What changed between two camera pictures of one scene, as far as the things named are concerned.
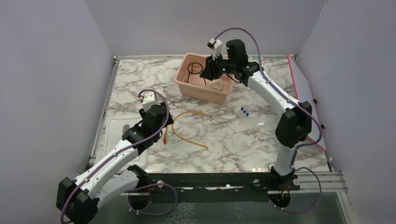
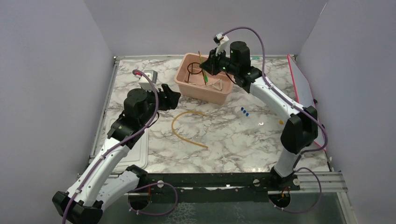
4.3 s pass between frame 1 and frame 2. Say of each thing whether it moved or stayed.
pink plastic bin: stayed
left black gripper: moved
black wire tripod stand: stayed
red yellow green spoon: moved
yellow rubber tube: stayed
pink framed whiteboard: stayed
